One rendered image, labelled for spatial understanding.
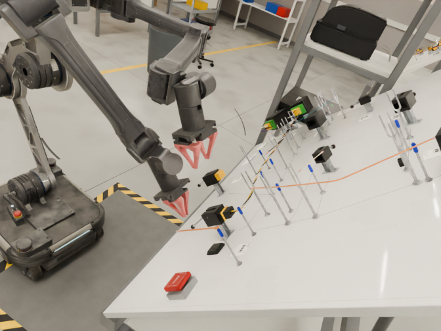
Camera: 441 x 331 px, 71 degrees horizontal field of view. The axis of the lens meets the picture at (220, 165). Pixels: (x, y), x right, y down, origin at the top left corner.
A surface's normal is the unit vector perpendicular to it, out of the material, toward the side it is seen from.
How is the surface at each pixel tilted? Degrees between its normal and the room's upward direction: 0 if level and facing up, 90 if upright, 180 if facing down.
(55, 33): 68
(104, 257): 0
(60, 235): 0
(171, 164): 53
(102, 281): 0
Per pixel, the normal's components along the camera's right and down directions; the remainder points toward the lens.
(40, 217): 0.25, -0.77
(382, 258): -0.49, -0.85
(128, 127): 0.69, 0.25
